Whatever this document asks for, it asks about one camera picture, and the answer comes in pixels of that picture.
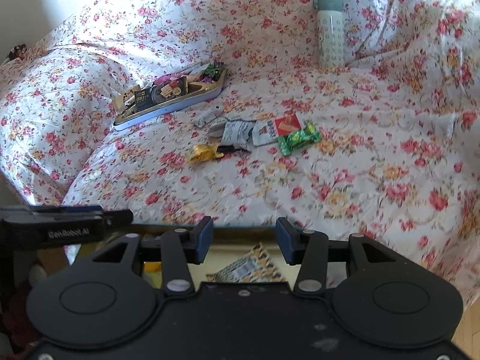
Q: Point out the pink snack packet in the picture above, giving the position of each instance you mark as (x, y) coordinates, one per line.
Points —
(167, 78)

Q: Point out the blue tin lid tray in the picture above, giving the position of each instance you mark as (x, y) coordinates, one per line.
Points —
(180, 103)

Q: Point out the thin black snack stick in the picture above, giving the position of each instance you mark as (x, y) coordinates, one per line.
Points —
(234, 149)

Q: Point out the purple green candy wrapper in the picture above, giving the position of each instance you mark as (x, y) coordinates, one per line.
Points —
(213, 72)

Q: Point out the small white snack packet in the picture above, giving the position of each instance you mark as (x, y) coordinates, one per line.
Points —
(206, 119)

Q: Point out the green candy packet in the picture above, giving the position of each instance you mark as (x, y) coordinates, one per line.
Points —
(298, 138)

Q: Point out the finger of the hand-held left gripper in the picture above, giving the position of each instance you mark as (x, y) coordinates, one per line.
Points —
(67, 209)
(118, 217)

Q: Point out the pale green patterned bottle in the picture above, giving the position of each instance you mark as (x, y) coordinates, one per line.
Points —
(330, 33)

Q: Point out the red white snack packet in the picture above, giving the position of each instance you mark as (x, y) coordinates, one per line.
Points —
(277, 129)

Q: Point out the white barcode snack packet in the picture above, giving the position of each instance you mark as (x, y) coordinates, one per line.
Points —
(234, 133)

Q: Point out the brown snack packet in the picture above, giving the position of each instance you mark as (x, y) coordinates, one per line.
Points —
(126, 101)

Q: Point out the floral bed sheet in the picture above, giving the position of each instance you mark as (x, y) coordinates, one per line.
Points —
(356, 157)

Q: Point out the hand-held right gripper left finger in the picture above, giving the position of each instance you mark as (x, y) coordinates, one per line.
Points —
(202, 240)

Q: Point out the gold candy wrapper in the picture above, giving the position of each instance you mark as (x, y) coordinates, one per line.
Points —
(204, 153)

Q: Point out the dark brown object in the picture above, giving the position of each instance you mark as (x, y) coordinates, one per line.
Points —
(18, 52)

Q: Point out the yellow black patterned packet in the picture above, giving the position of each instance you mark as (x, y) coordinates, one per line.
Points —
(247, 266)

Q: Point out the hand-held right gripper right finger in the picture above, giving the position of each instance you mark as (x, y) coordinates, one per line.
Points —
(287, 240)

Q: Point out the black cracker packet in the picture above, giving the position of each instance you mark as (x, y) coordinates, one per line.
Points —
(157, 95)

